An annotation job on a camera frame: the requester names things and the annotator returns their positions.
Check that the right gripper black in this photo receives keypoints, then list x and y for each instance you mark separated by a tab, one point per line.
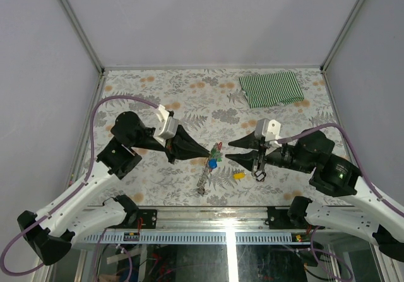
250	141

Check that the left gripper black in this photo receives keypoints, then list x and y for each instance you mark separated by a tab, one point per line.
184	147

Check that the blue key tag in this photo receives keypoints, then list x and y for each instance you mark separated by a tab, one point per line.
212	163

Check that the metal key holder red handle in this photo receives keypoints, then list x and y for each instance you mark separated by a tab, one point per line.
206	173

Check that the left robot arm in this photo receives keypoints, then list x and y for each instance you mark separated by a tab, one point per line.
54	229

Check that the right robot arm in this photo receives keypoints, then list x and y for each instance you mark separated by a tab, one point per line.
380	221

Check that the yellow key tag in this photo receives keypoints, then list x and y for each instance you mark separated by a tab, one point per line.
238	176

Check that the black key tag lower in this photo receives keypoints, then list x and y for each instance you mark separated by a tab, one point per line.
260	176

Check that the green white striped cloth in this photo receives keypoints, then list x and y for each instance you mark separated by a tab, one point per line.
270	90

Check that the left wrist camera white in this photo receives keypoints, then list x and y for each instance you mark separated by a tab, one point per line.
167	125

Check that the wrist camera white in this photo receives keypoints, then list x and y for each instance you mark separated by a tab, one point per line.
167	125
268	131

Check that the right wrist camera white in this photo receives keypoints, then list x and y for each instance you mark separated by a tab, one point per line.
268	131

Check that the aluminium front rail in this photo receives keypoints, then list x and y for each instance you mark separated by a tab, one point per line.
187	218

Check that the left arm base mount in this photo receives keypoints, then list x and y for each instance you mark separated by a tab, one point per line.
142	219

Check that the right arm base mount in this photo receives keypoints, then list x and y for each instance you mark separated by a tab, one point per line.
281	217

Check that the white slotted cable duct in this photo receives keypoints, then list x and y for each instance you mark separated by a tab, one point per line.
153	237

